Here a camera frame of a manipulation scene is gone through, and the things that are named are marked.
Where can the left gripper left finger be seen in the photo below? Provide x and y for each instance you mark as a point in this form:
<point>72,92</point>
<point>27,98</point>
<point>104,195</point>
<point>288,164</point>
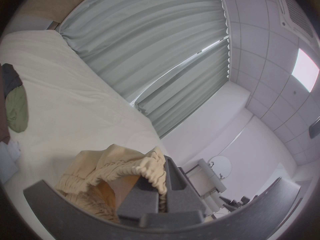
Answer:
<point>140,199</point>

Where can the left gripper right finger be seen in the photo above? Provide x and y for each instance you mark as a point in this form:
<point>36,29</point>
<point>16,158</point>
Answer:
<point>180,196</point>

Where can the bed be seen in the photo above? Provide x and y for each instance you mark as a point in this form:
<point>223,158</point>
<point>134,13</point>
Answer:
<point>62,84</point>

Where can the white dressing table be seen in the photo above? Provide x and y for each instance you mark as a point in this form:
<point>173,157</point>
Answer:
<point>207,181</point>

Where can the round mirror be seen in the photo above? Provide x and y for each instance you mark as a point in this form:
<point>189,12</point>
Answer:
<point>223,166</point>

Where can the grey-green curtain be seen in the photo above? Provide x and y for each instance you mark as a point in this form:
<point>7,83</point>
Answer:
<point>187,91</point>
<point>137,29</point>

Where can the white garment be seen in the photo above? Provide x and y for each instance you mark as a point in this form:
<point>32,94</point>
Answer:
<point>10,159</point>

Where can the green garment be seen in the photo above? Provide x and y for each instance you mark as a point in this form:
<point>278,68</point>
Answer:
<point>17,109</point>

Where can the dark brown garment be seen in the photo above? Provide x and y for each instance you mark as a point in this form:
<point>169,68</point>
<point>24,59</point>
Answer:
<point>3,124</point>

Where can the square ceiling light panel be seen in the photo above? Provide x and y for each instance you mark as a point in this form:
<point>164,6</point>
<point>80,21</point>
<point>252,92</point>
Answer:
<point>305,70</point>

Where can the black garment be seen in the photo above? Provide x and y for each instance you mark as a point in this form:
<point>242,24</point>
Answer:
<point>11,76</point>

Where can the white ceiling air conditioner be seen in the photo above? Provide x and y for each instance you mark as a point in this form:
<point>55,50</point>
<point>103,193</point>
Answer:
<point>295,11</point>

